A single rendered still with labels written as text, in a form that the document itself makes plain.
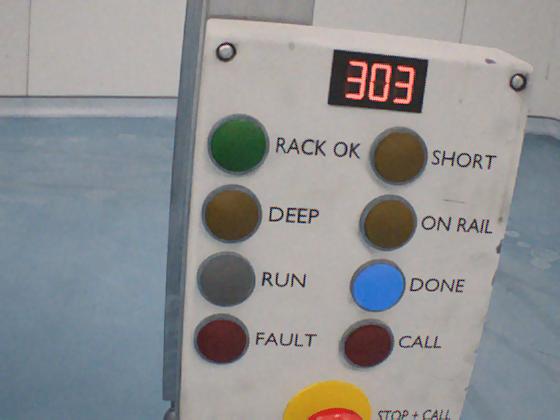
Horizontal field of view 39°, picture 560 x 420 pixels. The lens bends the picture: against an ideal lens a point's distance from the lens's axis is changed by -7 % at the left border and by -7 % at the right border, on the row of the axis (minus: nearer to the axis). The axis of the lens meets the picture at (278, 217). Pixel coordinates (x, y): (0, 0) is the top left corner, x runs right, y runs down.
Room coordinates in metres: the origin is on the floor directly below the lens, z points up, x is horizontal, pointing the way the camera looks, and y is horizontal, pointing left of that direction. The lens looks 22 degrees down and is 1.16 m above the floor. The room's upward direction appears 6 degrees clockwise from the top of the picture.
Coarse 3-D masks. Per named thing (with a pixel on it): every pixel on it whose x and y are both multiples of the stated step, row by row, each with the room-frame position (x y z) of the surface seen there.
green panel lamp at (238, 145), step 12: (240, 120) 0.39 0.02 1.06; (216, 132) 0.39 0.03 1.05; (228, 132) 0.38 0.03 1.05; (240, 132) 0.39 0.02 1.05; (252, 132) 0.39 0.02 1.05; (216, 144) 0.38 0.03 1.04; (228, 144) 0.38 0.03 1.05; (240, 144) 0.39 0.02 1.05; (252, 144) 0.39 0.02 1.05; (264, 144) 0.39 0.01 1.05; (216, 156) 0.38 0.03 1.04; (228, 156) 0.38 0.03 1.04; (240, 156) 0.39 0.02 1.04; (252, 156) 0.39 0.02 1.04; (228, 168) 0.39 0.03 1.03; (240, 168) 0.39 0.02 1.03
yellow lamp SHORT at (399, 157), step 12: (396, 132) 0.40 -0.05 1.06; (384, 144) 0.40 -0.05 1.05; (396, 144) 0.40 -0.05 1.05; (408, 144) 0.40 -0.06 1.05; (420, 144) 0.40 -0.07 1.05; (384, 156) 0.40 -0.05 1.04; (396, 156) 0.40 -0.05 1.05; (408, 156) 0.40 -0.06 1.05; (420, 156) 0.40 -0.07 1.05; (384, 168) 0.40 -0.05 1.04; (396, 168) 0.40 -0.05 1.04; (408, 168) 0.40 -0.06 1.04; (420, 168) 0.40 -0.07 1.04; (396, 180) 0.40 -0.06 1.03
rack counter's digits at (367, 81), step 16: (352, 64) 0.40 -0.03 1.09; (368, 64) 0.40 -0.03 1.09; (384, 64) 0.40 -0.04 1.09; (352, 80) 0.40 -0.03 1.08; (368, 80) 0.40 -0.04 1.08; (384, 80) 0.40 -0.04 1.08; (400, 80) 0.40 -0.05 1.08; (352, 96) 0.40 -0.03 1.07; (368, 96) 0.40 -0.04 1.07; (384, 96) 0.40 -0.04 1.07; (400, 96) 0.40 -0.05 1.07
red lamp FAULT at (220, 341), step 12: (216, 324) 0.39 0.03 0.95; (228, 324) 0.39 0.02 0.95; (204, 336) 0.38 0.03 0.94; (216, 336) 0.38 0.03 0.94; (228, 336) 0.39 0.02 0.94; (240, 336) 0.39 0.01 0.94; (204, 348) 0.38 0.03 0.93; (216, 348) 0.38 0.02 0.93; (228, 348) 0.39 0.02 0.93; (240, 348) 0.39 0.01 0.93; (216, 360) 0.39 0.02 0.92; (228, 360) 0.39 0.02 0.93
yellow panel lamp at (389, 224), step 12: (384, 204) 0.40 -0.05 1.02; (396, 204) 0.40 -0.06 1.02; (372, 216) 0.40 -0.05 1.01; (384, 216) 0.40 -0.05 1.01; (396, 216) 0.40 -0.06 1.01; (408, 216) 0.40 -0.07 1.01; (372, 228) 0.40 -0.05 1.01; (384, 228) 0.40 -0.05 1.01; (396, 228) 0.40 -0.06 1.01; (408, 228) 0.40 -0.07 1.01; (372, 240) 0.40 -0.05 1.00; (384, 240) 0.40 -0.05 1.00; (396, 240) 0.40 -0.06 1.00
